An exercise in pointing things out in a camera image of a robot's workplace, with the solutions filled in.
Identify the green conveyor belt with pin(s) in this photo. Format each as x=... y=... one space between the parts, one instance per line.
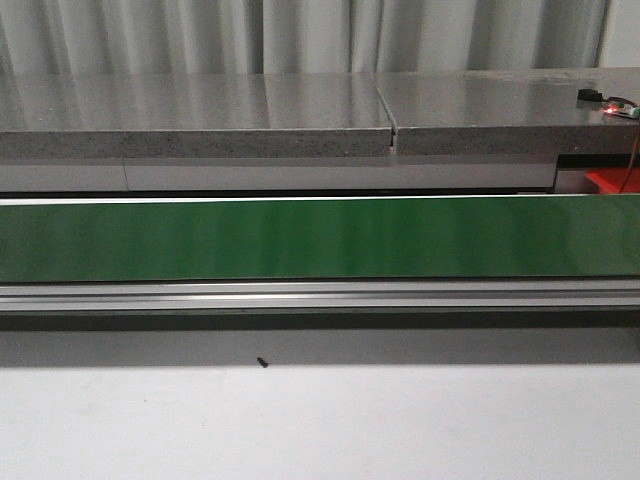
x=355 y=253

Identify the grey stone counter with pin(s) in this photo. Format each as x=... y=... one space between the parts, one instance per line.
x=340 y=134

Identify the white curtain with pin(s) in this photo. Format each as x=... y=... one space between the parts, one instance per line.
x=134 y=37

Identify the red plastic tray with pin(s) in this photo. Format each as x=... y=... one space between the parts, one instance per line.
x=614 y=180

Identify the small green circuit board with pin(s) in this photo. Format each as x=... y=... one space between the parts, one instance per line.
x=612 y=105

